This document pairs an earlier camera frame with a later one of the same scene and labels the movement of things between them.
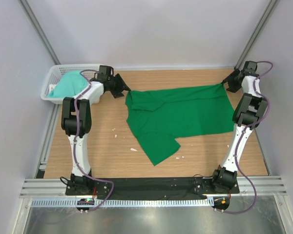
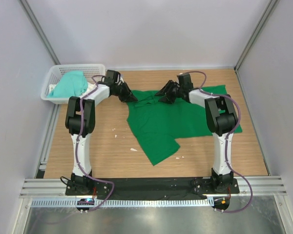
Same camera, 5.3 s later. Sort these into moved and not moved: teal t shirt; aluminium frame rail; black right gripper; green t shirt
Moved: black right gripper
Not moved: aluminium frame rail; green t shirt; teal t shirt
